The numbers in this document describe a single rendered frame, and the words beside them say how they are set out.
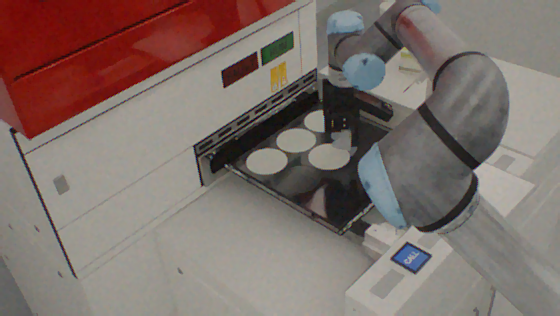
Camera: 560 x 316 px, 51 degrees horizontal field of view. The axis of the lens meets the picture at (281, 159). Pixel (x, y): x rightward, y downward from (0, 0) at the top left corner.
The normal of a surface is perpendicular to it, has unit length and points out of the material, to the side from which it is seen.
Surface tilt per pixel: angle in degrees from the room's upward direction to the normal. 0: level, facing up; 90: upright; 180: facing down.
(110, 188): 90
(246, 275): 0
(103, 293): 90
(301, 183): 0
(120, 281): 90
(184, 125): 90
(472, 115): 44
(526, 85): 0
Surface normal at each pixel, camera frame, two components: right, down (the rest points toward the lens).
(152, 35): 0.73, 0.39
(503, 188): -0.07, -0.78
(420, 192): -0.07, 0.40
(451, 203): 0.13, 0.20
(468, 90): -0.19, -0.58
